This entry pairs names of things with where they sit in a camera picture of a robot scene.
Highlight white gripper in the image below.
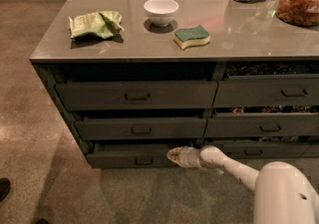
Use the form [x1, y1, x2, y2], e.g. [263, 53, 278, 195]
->
[166, 147, 200, 168]

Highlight grey drawer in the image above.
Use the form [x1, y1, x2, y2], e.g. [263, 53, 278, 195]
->
[204, 112, 319, 137]
[200, 136, 319, 159]
[86, 143, 181, 169]
[75, 110, 206, 140]
[213, 62, 319, 108]
[56, 81, 217, 111]

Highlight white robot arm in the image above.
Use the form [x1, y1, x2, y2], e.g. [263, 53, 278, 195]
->
[166, 146, 319, 224]

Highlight grey kitchen island cabinet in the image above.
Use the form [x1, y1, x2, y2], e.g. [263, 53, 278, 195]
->
[31, 0, 319, 158]

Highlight green yellow sponge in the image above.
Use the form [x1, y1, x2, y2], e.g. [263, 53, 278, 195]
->
[173, 25, 210, 50]

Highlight white ceramic bowl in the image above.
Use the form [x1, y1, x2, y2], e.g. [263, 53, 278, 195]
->
[144, 0, 179, 27]

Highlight green chip bag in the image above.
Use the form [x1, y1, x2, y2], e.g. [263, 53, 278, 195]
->
[69, 11, 124, 40]

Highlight black shoe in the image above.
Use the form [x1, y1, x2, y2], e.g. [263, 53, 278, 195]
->
[0, 177, 11, 202]

